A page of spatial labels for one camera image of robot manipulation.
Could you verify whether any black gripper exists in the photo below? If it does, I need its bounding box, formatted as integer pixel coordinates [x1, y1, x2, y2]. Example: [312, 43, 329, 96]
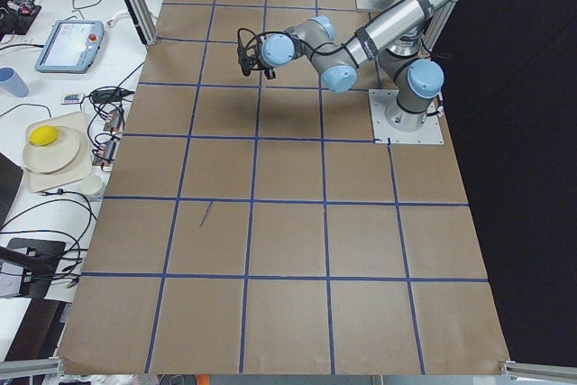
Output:
[236, 28, 276, 79]

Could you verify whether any near teach pendant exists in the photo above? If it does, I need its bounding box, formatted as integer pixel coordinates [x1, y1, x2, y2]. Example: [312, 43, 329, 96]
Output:
[35, 20, 105, 74]

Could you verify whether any beige square tray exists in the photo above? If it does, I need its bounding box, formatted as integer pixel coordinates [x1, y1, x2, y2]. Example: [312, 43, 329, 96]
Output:
[23, 111, 92, 192]

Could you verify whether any white paper cup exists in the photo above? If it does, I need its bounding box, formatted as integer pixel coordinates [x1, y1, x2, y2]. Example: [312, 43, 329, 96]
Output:
[79, 175, 106, 200]

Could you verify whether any yellow lemon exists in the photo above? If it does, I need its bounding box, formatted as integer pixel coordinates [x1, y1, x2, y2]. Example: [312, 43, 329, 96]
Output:
[29, 125, 59, 147]

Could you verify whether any light blue cup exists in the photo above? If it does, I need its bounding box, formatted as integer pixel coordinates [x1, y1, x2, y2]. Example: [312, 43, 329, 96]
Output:
[0, 67, 29, 97]

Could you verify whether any beige round plate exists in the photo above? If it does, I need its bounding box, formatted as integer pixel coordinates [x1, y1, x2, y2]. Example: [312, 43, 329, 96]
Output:
[23, 126, 80, 173]

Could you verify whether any black camera stand base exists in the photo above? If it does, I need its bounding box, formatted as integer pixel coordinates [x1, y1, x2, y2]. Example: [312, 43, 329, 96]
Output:
[1, 237, 66, 298]

